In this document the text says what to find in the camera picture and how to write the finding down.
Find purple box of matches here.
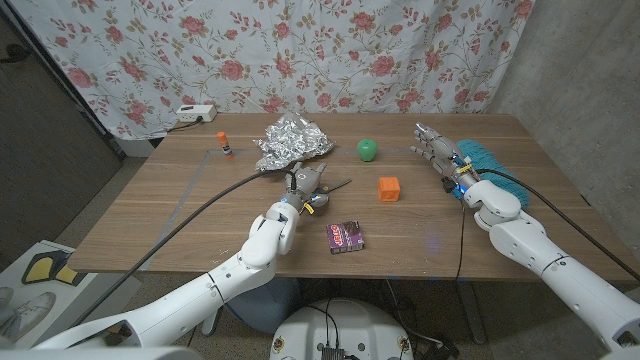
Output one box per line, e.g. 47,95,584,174
326,220,366,256

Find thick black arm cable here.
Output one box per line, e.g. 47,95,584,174
474,168,640,284
72,168,299,329

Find blue-grey stool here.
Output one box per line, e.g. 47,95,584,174
222,276,301,335

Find white power strip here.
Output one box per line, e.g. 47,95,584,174
175,103,218,124

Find green toy apple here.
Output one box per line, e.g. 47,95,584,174
356,138,379,163

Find grey scissors with orange handles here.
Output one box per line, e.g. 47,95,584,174
299,178,353,211

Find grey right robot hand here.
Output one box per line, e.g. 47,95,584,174
410,122,476,199

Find glue stick with orange cap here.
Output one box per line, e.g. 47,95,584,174
216,131,235,160

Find floral print backdrop cloth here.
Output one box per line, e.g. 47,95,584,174
9,0,536,141

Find white floor board yellow marks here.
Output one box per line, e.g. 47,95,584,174
0,239,144,349

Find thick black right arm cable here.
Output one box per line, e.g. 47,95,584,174
474,168,640,284

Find orange cube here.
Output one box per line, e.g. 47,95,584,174
377,175,402,203

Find white sneaker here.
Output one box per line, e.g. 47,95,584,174
12,291,57,332
0,286,15,326

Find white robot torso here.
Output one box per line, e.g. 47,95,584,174
269,298,415,360

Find grey table leg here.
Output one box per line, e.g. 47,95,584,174
454,280,487,345

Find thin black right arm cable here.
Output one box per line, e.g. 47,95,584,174
454,199,467,282

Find black power strip cord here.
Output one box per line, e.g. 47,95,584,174
166,115,205,134

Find crumpled aluminum foil sheet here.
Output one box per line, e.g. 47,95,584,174
253,112,335,173

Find teal yarn skein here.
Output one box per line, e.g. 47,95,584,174
455,138,531,210

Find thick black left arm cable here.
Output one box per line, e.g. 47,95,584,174
72,168,299,329

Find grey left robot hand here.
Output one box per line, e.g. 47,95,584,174
282,160,331,215

